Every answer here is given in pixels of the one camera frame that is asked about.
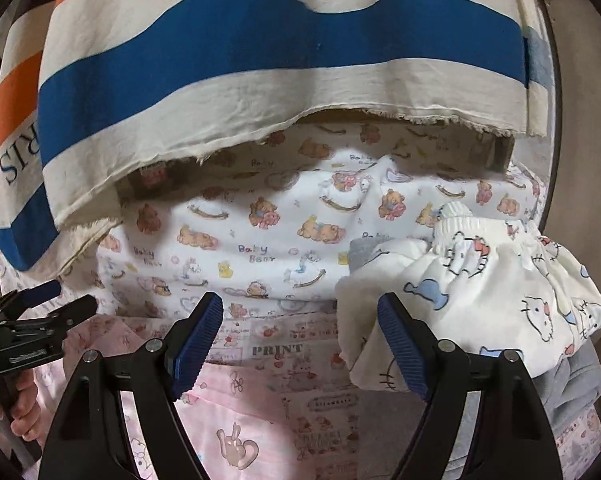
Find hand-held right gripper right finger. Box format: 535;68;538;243
377;294;564;480

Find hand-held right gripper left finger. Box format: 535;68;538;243
38;291;226;480

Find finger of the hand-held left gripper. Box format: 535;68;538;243
0;294;98;335
0;280;62;318

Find pink rabbit print pants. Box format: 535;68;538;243
30;312;301;480

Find white cat print pants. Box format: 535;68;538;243
335;202;601;393

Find person's left hand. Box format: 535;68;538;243
0;367;48;453

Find pink printed bedsheet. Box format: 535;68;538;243
0;240;601;480

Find white bear print blanket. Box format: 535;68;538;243
95;120;547;322

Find cream blue orange striped cloth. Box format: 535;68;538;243
0;0;554;272

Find black metal frame tube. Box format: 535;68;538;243
528;0;565;233

